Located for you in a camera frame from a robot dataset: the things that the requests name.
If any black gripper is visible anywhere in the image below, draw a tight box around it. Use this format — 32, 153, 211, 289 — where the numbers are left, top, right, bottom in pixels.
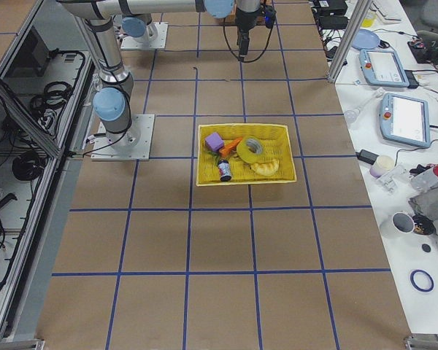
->
235, 8, 258, 61

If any yellow tape roll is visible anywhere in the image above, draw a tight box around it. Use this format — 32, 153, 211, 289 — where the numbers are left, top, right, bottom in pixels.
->
237, 136, 264, 164

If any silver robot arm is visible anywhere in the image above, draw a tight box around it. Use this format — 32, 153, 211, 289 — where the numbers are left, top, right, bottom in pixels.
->
122, 13, 158, 44
60, 1, 276, 90

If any yellow plastic basket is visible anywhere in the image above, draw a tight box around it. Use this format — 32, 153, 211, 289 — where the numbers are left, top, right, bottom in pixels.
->
196, 123, 296, 187

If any purple foam cube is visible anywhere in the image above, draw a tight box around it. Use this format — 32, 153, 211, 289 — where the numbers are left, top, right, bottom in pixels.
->
205, 132, 224, 153

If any orange toy carrot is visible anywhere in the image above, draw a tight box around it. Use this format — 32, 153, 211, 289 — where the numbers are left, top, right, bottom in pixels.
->
219, 137, 243, 158

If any blue plate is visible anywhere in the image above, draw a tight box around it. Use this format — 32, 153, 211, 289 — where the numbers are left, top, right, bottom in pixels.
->
351, 28, 380, 50

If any light bulb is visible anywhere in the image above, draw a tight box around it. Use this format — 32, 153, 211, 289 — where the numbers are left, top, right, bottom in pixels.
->
344, 108, 361, 125

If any toy croissant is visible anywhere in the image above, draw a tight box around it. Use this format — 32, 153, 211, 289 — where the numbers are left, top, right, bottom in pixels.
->
250, 158, 280, 176

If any upper teach pendant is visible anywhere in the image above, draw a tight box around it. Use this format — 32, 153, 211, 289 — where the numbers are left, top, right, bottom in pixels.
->
358, 49, 410, 88

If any teach pendant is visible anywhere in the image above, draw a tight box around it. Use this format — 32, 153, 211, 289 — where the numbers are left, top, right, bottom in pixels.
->
358, 49, 410, 88
379, 93, 431, 149

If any black power adapter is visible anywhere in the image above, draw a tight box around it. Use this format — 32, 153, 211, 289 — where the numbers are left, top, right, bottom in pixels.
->
356, 149, 379, 165

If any lower teach pendant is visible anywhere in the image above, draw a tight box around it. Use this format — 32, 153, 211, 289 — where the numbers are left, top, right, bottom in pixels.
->
379, 93, 431, 149

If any white purple cup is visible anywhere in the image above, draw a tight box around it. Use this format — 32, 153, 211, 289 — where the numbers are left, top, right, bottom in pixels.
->
369, 155, 395, 178

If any white mug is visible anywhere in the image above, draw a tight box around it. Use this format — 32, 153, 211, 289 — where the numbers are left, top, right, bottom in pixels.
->
380, 211, 415, 239

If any black bowl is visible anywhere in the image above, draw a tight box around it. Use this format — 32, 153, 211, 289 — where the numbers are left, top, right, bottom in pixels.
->
412, 214, 437, 236

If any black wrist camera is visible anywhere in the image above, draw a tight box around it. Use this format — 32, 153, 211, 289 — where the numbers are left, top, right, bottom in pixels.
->
261, 4, 277, 30

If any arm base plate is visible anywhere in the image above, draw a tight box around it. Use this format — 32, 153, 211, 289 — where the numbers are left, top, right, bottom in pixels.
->
120, 22, 168, 51
90, 114, 155, 161

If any aluminium frame post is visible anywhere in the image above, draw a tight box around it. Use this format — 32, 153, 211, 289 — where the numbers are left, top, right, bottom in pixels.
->
327, 0, 372, 83

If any blue ring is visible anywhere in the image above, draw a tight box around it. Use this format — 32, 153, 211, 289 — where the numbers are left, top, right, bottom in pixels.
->
410, 269, 434, 292

